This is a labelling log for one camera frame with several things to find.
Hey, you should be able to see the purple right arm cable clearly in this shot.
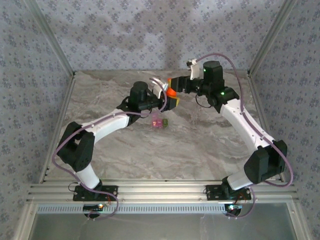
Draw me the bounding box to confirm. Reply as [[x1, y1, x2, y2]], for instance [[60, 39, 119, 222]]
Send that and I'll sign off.
[[196, 53, 295, 220]]

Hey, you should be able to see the grey metal sheet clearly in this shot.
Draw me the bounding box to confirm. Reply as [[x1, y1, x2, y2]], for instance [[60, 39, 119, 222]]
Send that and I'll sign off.
[[27, 202, 298, 240]]

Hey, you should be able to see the slotted grey cable duct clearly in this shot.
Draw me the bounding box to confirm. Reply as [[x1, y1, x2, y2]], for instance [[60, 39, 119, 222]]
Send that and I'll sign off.
[[36, 203, 226, 215]]

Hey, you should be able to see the aluminium mounting rail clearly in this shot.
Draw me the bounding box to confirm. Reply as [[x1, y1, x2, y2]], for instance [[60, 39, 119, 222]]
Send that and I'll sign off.
[[26, 178, 300, 202]]

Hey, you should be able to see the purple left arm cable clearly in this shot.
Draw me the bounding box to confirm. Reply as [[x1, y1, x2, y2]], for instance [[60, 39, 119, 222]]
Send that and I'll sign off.
[[53, 77, 168, 221]]

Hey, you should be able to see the aluminium frame post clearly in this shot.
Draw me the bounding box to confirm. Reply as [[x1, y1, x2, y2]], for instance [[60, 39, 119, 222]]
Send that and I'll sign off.
[[247, 0, 298, 76], [24, 0, 76, 76]]

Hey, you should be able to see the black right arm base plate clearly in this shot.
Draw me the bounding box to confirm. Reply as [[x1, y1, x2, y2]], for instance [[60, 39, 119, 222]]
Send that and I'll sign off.
[[205, 184, 252, 202]]

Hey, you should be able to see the aluminium table side rail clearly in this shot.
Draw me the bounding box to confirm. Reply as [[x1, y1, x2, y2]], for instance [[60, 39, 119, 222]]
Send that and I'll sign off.
[[38, 72, 77, 183], [247, 71, 286, 182]]

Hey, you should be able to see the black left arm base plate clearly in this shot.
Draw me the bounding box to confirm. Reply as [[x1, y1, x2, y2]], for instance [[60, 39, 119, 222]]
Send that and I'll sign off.
[[72, 184, 119, 202]]

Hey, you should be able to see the floral fabric backdrop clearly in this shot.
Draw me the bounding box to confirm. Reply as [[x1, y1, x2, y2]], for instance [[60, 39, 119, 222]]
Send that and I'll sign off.
[[0, 0, 320, 240]]

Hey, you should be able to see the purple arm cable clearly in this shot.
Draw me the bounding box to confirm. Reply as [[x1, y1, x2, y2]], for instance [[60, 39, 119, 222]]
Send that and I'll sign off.
[[196, 53, 295, 220], [53, 77, 168, 221]]

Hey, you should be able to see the orange pill bottle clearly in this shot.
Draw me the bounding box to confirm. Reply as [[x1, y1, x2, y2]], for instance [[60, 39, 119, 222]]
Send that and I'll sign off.
[[164, 87, 178, 98]]

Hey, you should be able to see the small circuit board with LED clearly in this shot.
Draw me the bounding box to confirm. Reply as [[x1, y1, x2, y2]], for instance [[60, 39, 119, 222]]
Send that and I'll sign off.
[[83, 203, 105, 211], [224, 203, 243, 212]]

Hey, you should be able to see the pink pill container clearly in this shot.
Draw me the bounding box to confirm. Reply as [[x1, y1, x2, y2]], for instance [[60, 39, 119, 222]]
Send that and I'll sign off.
[[150, 113, 163, 130]]

